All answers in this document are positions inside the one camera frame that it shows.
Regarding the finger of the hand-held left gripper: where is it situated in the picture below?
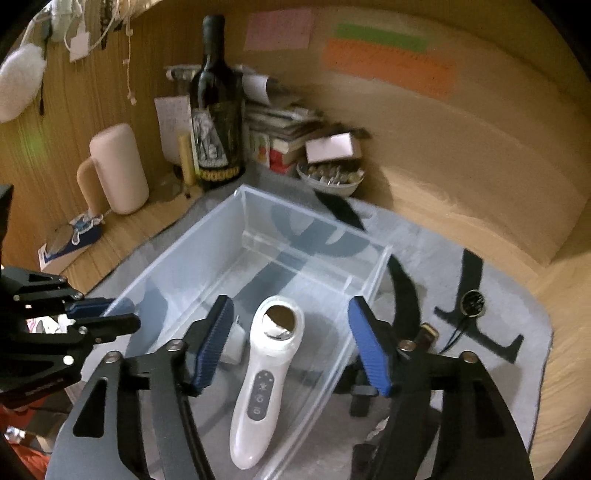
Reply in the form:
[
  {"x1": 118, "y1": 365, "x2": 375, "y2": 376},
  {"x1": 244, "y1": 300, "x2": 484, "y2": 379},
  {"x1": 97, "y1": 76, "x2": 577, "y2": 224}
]
[
  {"x1": 2, "y1": 266, "x2": 117, "y2": 320},
  {"x1": 2, "y1": 313, "x2": 141, "y2": 371}
]

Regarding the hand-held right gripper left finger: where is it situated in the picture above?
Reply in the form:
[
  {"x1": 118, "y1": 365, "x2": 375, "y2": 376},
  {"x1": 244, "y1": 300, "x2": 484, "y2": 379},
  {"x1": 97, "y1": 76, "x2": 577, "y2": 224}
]
[{"x1": 46, "y1": 295, "x2": 236, "y2": 480}]

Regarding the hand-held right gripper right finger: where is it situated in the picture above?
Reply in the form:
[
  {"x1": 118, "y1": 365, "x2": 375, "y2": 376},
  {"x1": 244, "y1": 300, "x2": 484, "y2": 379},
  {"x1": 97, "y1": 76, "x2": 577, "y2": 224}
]
[{"x1": 348, "y1": 295, "x2": 536, "y2": 480}]

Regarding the white charger adapter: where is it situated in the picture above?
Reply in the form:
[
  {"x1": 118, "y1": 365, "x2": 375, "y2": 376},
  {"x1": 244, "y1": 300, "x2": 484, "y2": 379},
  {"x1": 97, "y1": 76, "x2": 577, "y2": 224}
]
[{"x1": 222, "y1": 318, "x2": 247, "y2": 365}]

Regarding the black and gold lighter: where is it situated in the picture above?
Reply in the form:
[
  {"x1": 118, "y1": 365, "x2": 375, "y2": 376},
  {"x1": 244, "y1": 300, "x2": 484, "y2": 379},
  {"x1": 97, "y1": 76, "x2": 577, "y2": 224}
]
[{"x1": 418, "y1": 323, "x2": 438, "y2": 354}]

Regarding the white handheld facial device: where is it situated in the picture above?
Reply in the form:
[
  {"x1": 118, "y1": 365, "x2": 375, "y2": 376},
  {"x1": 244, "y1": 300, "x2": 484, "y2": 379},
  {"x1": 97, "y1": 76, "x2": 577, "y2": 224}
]
[{"x1": 229, "y1": 294, "x2": 306, "y2": 470}]

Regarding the black wrist strap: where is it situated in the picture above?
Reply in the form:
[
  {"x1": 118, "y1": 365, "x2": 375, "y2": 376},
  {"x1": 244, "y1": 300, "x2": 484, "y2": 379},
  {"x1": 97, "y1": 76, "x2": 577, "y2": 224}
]
[{"x1": 436, "y1": 315, "x2": 468, "y2": 357}]

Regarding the round black pendant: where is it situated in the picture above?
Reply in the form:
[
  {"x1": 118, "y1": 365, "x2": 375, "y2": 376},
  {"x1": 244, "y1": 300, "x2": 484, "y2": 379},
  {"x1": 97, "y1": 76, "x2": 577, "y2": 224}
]
[{"x1": 459, "y1": 290, "x2": 485, "y2": 318}]

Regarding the clear plastic storage box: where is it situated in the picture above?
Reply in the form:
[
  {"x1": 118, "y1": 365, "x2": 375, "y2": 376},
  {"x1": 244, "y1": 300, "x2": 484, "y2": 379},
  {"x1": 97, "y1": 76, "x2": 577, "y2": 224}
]
[{"x1": 104, "y1": 185, "x2": 393, "y2": 480}]

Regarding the blue and white card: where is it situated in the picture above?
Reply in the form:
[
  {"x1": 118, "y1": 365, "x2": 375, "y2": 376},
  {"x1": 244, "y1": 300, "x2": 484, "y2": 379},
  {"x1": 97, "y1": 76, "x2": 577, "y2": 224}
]
[{"x1": 39, "y1": 217, "x2": 105, "y2": 273}]

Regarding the grey mat with black print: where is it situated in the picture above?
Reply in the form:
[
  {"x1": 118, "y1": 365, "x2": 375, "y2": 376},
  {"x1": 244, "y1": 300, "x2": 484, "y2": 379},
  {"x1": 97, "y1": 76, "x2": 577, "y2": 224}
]
[{"x1": 65, "y1": 171, "x2": 555, "y2": 480}]

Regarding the bowl of small trinkets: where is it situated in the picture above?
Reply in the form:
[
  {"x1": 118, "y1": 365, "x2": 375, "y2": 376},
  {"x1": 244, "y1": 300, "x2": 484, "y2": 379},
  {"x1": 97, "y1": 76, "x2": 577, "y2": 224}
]
[{"x1": 295, "y1": 161, "x2": 365, "y2": 198}]

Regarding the pale yellow tube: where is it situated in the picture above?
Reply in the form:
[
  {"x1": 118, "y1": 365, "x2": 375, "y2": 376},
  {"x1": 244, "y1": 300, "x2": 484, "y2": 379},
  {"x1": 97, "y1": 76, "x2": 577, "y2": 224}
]
[{"x1": 178, "y1": 133, "x2": 197, "y2": 185}]

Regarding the white handwritten note paper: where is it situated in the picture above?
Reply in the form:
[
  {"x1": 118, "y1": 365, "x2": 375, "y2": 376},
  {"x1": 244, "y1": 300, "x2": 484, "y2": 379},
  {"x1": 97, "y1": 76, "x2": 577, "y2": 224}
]
[{"x1": 154, "y1": 96, "x2": 192, "y2": 164}]

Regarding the red and white box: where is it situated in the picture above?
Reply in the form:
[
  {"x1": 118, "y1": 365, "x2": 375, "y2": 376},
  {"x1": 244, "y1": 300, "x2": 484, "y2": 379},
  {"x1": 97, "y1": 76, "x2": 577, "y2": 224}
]
[{"x1": 270, "y1": 138, "x2": 305, "y2": 175}]

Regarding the card with coloured dots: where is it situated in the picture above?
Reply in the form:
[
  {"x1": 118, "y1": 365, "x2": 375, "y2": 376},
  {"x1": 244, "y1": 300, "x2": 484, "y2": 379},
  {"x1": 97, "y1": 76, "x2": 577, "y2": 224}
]
[{"x1": 249, "y1": 134, "x2": 271, "y2": 169}]

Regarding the white folded card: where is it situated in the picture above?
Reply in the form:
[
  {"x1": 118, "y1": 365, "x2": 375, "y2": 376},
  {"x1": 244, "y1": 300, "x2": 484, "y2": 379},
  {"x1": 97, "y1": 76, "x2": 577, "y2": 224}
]
[{"x1": 305, "y1": 133, "x2": 363, "y2": 163}]

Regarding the white fluffy pompom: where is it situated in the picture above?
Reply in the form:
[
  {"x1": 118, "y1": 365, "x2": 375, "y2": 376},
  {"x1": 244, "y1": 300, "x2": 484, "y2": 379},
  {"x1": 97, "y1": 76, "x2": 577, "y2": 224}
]
[{"x1": 0, "y1": 44, "x2": 47, "y2": 123}]

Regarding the stack of books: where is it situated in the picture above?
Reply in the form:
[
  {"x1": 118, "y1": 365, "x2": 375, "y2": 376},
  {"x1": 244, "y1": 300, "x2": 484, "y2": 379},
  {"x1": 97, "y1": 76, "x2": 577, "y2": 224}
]
[{"x1": 245, "y1": 99, "x2": 324, "y2": 176}]

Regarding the dark wine bottle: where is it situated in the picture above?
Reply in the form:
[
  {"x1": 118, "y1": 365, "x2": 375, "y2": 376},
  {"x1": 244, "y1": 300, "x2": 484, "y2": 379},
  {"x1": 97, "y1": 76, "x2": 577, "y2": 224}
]
[{"x1": 189, "y1": 14, "x2": 245, "y2": 191}]

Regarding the rolled patterned paper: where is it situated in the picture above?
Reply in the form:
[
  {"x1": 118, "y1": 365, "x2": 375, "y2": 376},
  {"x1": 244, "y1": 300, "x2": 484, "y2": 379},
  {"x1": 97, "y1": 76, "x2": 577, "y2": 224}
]
[{"x1": 164, "y1": 65, "x2": 273, "y2": 104}]

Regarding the orange sticky note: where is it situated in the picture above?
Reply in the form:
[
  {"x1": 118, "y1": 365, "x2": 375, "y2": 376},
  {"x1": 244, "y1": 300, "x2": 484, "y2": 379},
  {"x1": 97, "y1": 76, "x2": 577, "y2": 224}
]
[{"x1": 321, "y1": 39, "x2": 455, "y2": 97}]

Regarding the green sticky note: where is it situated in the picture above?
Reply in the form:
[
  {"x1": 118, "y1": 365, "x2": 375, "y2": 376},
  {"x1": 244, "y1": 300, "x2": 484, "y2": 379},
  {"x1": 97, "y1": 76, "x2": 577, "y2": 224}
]
[{"x1": 335, "y1": 23, "x2": 430, "y2": 52}]

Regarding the pink sticky note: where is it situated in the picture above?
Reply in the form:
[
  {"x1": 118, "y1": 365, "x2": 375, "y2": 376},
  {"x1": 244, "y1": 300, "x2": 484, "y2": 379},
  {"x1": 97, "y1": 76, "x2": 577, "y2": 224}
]
[{"x1": 244, "y1": 9, "x2": 315, "y2": 51}]

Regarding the beige jug with handle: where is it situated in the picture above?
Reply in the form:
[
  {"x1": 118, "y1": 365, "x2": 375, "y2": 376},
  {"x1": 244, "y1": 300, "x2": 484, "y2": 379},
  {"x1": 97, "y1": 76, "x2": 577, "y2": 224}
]
[{"x1": 76, "y1": 123, "x2": 149, "y2": 217}]

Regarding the thin hanging cord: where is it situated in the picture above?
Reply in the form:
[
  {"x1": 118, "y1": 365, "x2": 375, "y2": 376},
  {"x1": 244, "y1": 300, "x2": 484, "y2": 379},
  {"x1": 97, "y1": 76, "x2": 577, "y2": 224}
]
[{"x1": 122, "y1": 28, "x2": 138, "y2": 104}]

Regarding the white wall charger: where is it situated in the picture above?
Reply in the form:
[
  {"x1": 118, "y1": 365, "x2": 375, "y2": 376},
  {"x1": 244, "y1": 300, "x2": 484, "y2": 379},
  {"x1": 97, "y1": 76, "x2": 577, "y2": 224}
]
[{"x1": 69, "y1": 31, "x2": 92, "y2": 63}]

